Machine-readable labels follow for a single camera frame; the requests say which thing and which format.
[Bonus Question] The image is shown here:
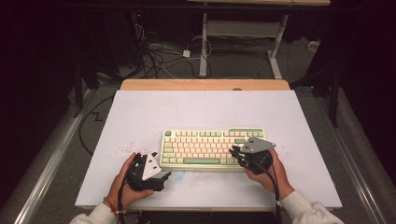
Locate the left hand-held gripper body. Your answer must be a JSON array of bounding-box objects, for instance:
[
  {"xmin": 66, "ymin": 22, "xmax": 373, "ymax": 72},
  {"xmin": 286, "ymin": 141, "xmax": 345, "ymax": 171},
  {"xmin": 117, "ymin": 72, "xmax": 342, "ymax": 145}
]
[{"xmin": 126, "ymin": 151, "xmax": 166, "ymax": 192}]

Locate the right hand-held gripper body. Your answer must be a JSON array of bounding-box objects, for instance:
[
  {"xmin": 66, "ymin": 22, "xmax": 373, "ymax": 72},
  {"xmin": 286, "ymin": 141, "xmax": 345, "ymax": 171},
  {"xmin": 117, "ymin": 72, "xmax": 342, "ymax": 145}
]
[{"xmin": 237, "ymin": 136, "xmax": 277, "ymax": 175}]

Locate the green and cream keyboard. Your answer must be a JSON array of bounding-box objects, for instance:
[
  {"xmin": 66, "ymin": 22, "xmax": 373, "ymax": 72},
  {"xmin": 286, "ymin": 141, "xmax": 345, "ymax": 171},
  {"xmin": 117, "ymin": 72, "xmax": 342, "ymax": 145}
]
[{"xmin": 159, "ymin": 127, "xmax": 271, "ymax": 172}]

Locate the person's left hand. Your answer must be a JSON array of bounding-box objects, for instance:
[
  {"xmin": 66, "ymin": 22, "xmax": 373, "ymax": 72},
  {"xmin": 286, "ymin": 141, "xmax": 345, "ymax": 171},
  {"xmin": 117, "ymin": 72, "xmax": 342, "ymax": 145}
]
[{"xmin": 106, "ymin": 152, "xmax": 155, "ymax": 211}]

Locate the person's right hand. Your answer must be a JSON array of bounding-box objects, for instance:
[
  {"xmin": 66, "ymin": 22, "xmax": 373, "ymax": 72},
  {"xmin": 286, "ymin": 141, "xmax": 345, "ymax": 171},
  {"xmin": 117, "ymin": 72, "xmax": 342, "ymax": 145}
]
[{"xmin": 244, "ymin": 148, "xmax": 295, "ymax": 201}]

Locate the white table cover board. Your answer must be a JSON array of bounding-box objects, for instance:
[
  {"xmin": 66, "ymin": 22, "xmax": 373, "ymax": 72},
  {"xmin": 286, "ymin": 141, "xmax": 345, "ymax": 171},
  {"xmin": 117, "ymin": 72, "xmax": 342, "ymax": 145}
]
[{"xmin": 75, "ymin": 90, "xmax": 343, "ymax": 210}]

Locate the wooden table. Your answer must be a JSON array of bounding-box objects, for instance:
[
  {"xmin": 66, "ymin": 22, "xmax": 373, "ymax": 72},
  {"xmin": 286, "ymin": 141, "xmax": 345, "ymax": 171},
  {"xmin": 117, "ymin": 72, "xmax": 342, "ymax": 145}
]
[{"xmin": 80, "ymin": 78, "xmax": 335, "ymax": 213}]

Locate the black stand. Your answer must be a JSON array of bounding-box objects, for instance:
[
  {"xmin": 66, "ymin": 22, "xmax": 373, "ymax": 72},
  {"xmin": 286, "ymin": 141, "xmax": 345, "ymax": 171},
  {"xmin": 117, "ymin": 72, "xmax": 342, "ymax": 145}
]
[
  {"xmin": 290, "ymin": 66, "xmax": 345, "ymax": 129},
  {"xmin": 72, "ymin": 60, "xmax": 87, "ymax": 119}
]

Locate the white box on floor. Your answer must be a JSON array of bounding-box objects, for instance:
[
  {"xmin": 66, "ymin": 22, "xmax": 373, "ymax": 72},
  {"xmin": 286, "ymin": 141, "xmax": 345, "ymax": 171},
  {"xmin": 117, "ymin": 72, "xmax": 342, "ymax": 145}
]
[{"xmin": 306, "ymin": 40, "xmax": 321, "ymax": 52}]

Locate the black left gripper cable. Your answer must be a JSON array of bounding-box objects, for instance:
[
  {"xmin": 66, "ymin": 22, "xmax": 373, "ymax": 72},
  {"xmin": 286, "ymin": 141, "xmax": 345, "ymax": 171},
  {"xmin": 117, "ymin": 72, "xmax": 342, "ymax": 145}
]
[{"xmin": 117, "ymin": 178, "xmax": 128, "ymax": 224}]

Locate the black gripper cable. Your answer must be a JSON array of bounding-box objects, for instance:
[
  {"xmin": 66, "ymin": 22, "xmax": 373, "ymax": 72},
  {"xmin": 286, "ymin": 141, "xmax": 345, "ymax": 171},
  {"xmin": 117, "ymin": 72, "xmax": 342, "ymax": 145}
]
[
  {"xmin": 260, "ymin": 160, "xmax": 284, "ymax": 224},
  {"xmin": 117, "ymin": 178, "xmax": 128, "ymax": 224}
]

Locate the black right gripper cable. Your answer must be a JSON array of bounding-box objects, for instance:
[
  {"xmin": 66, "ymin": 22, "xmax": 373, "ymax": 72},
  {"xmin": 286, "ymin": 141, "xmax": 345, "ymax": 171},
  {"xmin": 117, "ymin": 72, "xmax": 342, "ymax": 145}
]
[{"xmin": 260, "ymin": 160, "xmax": 284, "ymax": 224}]

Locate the orange wrist bracelet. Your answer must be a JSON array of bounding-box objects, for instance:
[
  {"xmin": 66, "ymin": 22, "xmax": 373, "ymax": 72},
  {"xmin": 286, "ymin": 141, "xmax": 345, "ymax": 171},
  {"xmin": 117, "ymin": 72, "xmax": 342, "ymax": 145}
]
[{"xmin": 103, "ymin": 197, "xmax": 121, "ymax": 217}]

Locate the black floor cable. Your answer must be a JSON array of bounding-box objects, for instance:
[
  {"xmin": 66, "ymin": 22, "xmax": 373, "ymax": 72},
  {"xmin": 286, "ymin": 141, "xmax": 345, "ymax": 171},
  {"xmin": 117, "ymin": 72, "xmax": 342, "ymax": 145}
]
[{"xmin": 78, "ymin": 94, "xmax": 116, "ymax": 157}]

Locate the metal floor rail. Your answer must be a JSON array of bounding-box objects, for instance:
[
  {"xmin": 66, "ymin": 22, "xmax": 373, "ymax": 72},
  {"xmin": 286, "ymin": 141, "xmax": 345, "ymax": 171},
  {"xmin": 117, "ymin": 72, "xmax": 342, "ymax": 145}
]
[
  {"xmin": 312, "ymin": 94, "xmax": 389, "ymax": 224},
  {"xmin": 13, "ymin": 89, "xmax": 92, "ymax": 224}
]

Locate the tangle of floor cables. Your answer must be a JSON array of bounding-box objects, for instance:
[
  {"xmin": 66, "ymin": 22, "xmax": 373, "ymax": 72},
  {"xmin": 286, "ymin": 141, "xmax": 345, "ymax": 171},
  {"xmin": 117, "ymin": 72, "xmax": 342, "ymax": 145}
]
[{"xmin": 132, "ymin": 18, "xmax": 214, "ymax": 80}]

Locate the white desk frame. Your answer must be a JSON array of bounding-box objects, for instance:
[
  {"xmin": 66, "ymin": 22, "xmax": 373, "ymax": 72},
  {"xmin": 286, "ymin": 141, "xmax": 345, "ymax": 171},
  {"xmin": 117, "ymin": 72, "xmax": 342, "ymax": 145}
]
[{"xmin": 186, "ymin": 0, "xmax": 332, "ymax": 80}]

